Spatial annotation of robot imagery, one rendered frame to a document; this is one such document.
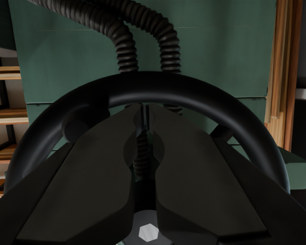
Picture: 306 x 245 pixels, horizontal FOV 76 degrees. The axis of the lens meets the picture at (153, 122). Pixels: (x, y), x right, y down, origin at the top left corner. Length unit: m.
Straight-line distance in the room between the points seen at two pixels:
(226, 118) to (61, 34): 0.30
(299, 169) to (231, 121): 0.32
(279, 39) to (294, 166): 1.38
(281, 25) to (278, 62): 0.25
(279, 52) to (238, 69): 1.38
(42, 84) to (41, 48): 0.06
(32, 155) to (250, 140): 0.20
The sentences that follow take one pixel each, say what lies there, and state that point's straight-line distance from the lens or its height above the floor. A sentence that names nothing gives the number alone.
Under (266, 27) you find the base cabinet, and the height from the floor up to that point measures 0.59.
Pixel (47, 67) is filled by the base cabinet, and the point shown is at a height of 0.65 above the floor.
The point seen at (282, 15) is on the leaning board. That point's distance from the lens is 1.79.
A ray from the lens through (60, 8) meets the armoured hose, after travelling 0.27.
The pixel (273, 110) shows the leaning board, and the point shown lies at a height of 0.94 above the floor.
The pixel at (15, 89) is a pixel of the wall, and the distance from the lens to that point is 3.24.
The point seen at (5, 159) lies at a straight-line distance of 2.92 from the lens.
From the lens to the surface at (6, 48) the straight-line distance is 0.41.
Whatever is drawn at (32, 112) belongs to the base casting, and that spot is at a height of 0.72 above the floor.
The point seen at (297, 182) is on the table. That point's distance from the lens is 0.51.
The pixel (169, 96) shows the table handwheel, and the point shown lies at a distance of 0.17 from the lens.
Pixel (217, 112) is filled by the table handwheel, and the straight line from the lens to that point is 0.18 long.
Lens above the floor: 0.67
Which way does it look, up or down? 12 degrees up
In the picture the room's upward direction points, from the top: 178 degrees clockwise
